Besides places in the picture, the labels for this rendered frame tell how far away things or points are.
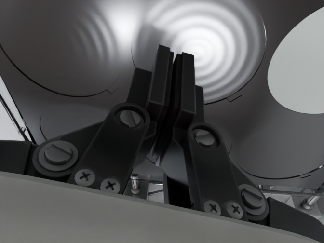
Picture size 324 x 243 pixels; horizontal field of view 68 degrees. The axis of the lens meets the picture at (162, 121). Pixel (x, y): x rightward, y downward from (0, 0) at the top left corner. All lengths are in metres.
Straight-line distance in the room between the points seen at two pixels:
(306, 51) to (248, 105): 0.06
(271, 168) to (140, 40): 0.21
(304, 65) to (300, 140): 0.09
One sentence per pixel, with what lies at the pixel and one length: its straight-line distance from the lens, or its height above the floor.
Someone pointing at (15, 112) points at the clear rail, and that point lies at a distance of 0.29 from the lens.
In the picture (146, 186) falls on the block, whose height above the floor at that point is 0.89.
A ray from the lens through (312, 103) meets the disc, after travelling 0.25.
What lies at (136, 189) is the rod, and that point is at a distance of 0.35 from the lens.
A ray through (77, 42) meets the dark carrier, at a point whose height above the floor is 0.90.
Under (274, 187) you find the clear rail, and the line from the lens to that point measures 0.34.
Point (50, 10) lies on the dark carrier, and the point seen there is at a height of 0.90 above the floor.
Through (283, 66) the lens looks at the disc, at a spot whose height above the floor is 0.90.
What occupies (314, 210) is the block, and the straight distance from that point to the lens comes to 0.41.
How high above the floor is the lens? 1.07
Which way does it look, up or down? 46 degrees down
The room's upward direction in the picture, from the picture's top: 173 degrees counter-clockwise
